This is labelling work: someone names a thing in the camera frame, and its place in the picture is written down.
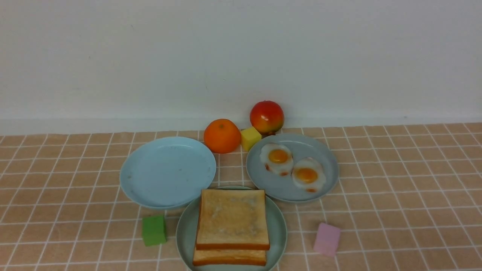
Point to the fried egg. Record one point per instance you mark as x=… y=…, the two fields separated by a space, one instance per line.
x=277 y=159
x=308 y=175

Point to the grey blue right plate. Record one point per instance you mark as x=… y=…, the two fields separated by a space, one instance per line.
x=282 y=187

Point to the toast slice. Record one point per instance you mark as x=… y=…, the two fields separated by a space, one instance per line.
x=232 y=219
x=231 y=257

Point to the back fried egg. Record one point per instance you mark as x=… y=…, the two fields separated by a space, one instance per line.
x=277 y=159

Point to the teal front plate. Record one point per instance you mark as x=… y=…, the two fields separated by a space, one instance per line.
x=187 y=230

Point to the green cube block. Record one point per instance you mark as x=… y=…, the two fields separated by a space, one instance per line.
x=154 y=230

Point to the right fried egg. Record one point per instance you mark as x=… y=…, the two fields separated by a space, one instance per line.
x=308 y=175

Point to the pink cube block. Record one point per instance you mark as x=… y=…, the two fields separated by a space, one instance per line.
x=327 y=240

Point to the orange fruit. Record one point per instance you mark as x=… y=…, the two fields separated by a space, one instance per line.
x=222 y=136

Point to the yellow cube block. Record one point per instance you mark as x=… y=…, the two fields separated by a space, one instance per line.
x=249 y=137

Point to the red yellow apple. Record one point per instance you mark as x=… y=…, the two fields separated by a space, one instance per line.
x=267 y=117

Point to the light blue left plate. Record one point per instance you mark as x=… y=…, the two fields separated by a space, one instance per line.
x=167 y=173

